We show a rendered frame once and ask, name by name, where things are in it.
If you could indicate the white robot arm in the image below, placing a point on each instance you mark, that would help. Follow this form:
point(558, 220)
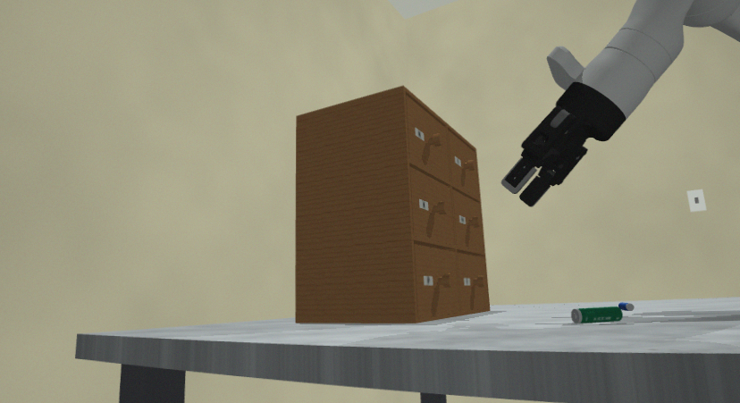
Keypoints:
point(647, 44)

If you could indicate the brown wooden drawer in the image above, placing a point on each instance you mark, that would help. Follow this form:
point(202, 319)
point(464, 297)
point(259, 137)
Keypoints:
point(431, 215)
point(472, 282)
point(435, 270)
point(425, 145)
point(462, 165)
point(467, 213)

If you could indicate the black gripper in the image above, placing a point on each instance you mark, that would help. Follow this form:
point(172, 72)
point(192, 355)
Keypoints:
point(590, 115)

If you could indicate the green aa battery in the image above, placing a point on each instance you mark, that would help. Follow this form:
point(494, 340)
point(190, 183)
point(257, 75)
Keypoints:
point(596, 314)

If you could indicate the brown wooden chest of drawers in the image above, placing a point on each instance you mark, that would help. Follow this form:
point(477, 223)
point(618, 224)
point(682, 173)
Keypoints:
point(355, 260)

